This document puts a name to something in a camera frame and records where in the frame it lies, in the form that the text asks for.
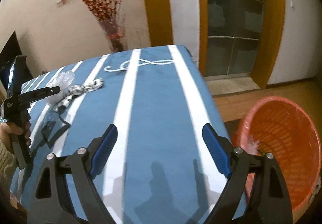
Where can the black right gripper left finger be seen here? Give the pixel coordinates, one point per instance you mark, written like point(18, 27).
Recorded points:
point(51, 201)

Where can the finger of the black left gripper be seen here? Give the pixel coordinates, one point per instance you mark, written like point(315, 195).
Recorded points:
point(27, 98)

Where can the left hand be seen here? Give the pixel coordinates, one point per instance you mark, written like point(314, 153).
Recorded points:
point(8, 130)

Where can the black television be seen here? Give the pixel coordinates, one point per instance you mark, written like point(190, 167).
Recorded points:
point(7, 57)

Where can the orange plastic waste basket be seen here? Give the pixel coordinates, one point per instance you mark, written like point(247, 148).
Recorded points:
point(281, 127)

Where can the blue white striped tablecloth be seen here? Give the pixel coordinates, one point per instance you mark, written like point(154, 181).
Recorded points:
point(160, 170)

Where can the glass door with wooden frame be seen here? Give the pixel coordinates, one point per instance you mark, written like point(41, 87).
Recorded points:
point(240, 38)

